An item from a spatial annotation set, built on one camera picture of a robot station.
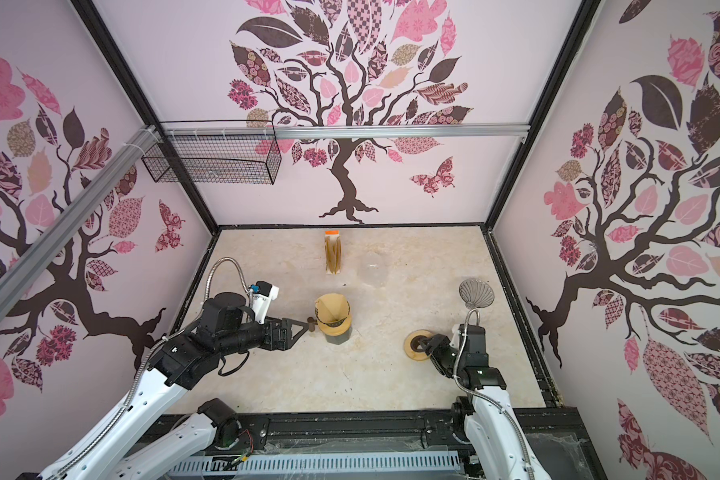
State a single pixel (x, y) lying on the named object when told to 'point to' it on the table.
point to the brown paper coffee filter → (332, 312)
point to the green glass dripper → (333, 323)
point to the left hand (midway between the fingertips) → (295, 331)
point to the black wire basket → (215, 152)
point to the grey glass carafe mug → (335, 339)
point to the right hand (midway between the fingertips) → (424, 342)
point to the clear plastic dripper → (373, 269)
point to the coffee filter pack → (332, 251)
